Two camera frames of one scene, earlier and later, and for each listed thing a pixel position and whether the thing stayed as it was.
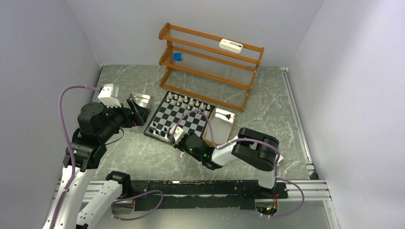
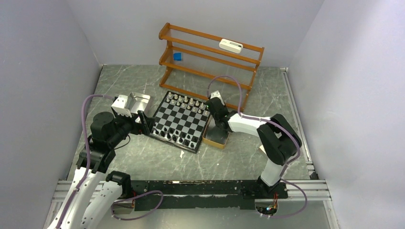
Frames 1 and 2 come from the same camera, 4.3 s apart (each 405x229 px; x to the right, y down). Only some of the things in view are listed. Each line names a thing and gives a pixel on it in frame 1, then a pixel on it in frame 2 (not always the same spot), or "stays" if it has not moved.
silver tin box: x=142 y=99 stays
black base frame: x=234 y=194 stays
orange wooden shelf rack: x=213 y=68 stays
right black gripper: x=178 y=146 -> x=223 y=104
